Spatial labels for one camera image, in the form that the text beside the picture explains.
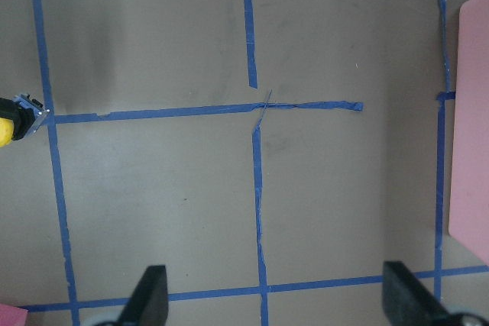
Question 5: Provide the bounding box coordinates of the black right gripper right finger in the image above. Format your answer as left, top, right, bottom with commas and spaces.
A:
381, 261, 488, 326

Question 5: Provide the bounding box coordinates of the yellow push button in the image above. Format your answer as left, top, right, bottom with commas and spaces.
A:
1, 93, 50, 147

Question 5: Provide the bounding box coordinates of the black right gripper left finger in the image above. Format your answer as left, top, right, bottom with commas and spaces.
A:
82, 265, 169, 326

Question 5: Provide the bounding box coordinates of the green cube near bin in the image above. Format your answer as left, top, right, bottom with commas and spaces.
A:
0, 304, 28, 326

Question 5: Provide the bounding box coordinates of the pink plastic bin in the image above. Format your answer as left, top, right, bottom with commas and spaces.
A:
449, 0, 488, 263

